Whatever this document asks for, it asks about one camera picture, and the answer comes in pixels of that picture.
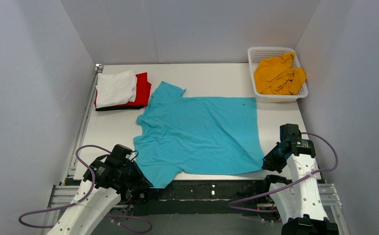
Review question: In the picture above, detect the turquoise t shirt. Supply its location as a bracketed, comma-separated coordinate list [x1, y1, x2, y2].
[134, 82, 264, 188]

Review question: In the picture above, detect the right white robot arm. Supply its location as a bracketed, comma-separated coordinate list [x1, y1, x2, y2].
[262, 123, 339, 235]

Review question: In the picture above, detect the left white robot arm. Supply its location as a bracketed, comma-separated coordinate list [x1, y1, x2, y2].
[48, 144, 152, 235]

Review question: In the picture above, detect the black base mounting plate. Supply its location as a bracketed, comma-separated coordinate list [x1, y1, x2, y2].
[111, 176, 289, 216]

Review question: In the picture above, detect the black folded t shirt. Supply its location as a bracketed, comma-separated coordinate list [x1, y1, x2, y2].
[95, 106, 144, 112]

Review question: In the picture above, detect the white plastic basket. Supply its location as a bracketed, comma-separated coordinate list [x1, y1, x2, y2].
[247, 47, 308, 103]

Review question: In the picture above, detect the yellow crumpled t shirt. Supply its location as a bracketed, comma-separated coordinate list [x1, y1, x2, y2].
[253, 52, 307, 95]

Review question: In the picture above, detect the white folded t shirt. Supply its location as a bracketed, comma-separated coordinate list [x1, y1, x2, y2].
[95, 70, 137, 108]

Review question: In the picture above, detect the red folded t shirt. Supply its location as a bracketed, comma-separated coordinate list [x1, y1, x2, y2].
[94, 72, 152, 109]

